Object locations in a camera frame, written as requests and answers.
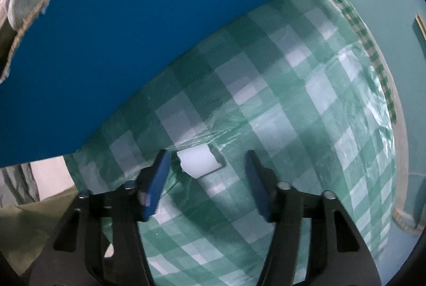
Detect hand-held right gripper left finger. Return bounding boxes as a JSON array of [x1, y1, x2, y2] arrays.
[[28, 149, 172, 286]]

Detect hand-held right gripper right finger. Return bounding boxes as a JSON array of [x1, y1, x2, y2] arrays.
[[244, 150, 382, 286]]

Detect pale sock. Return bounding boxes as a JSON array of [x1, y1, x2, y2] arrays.
[[176, 146, 223, 178]]

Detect blue-sided cardboard box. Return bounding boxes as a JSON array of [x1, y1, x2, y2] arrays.
[[0, 0, 317, 168]]

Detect light green checked tablecloth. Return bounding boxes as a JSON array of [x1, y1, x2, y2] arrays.
[[65, 0, 398, 286]]

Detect white fabric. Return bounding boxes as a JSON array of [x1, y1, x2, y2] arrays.
[[30, 156, 78, 201]]

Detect person's olive trousers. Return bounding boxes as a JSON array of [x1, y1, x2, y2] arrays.
[[0, 186, 114, 276]]

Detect grey clothes heap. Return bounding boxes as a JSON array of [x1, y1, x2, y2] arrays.
[[0, 163, 41, 207]]

